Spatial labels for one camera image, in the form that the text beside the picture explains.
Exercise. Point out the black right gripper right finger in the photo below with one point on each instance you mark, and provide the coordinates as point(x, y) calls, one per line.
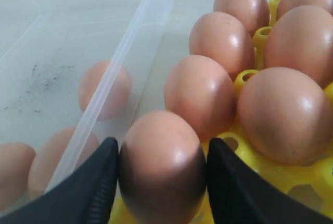
point(237, 194)

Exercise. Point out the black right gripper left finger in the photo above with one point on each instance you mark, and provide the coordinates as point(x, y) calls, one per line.
point(86, 196)

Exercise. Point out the brown egg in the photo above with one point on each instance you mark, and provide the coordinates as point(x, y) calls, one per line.
point(200, 91)
point(105, 90)
point(223, 38)
point(162, 169)
point(301, 39)
point(16, 161)
point(285, 115)
point(46, 161)

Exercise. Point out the clear plastic tray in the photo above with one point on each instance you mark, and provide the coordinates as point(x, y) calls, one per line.
point(46, 48)

